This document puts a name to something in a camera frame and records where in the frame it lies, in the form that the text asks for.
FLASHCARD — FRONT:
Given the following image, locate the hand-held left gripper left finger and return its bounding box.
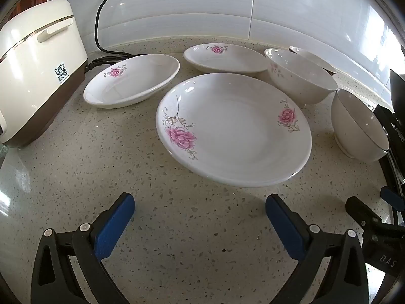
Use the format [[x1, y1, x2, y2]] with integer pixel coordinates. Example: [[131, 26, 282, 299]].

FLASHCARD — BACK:
[[31, 192, 136, 304]]

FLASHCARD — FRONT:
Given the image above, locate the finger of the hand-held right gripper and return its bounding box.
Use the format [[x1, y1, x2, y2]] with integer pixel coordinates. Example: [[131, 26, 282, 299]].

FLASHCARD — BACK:
[[345, 196, 383, 229], [380, 186, 405, 211]]

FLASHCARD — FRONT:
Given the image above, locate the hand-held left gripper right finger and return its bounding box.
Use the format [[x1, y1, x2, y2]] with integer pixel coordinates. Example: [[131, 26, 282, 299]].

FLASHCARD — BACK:
[[265, 193, 369, 304]]

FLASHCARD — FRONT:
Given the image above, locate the white bowl with gold rim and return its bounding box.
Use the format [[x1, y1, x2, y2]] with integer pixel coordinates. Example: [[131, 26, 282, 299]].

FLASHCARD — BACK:
[[331, 89, 390, 163]]

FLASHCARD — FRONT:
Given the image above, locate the large white floral plate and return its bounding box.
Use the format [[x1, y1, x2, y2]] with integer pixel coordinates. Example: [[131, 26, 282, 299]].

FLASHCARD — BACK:
[[156, 73, 313, 188]]

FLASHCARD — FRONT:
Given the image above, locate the white floral bowl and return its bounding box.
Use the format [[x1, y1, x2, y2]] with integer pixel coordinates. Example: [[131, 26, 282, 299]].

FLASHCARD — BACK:
[[264, 48, 339, 106]]

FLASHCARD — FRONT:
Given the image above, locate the small white floral plate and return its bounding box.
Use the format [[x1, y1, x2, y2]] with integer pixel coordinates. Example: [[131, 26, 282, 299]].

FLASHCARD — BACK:
[[83, 54, 181, 109], [183, 43, 269, 74]]

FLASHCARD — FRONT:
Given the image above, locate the white bowl with red band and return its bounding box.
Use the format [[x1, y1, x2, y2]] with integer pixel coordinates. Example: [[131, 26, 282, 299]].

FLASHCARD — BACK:
[[289, 46, 337, 75]]

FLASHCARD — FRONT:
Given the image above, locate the black wok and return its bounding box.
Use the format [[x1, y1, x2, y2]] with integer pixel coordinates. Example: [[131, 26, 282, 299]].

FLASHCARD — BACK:
[[389, 68, 405, 115]]

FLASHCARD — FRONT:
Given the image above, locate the cream rice cooker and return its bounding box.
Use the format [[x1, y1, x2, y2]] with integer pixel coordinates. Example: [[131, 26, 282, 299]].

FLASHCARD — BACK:
[[0, 0, 88, 149]]

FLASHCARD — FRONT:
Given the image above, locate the black power cable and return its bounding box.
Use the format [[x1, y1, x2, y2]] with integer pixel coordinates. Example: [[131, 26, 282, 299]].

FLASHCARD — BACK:
[[84, 0, 149, 70]]

